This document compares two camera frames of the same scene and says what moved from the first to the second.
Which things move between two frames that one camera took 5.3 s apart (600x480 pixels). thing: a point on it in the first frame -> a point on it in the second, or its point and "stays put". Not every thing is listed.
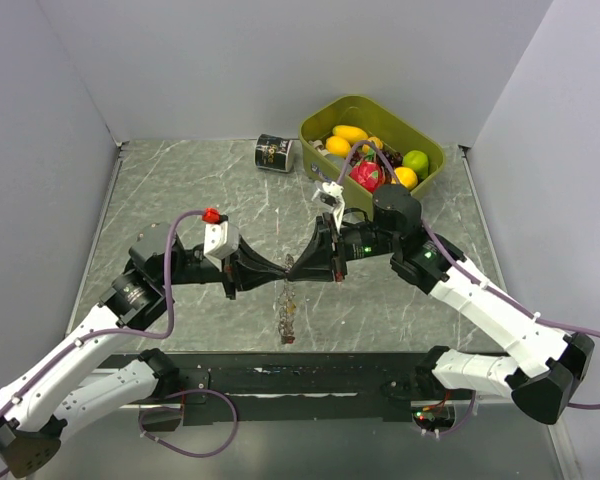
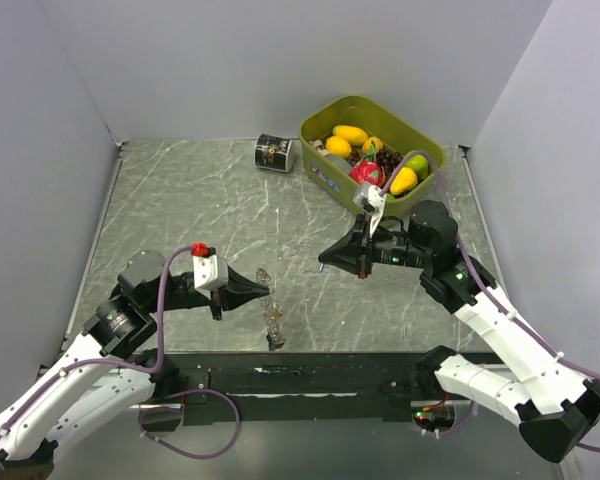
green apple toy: [418, 161] stays put
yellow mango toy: [350, 133] stays put
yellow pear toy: [407, 177] stays put
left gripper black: [252, 269] -> [234, 293]
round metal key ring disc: [287, 310] -> [271, 312]
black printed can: [274, 153] stays put
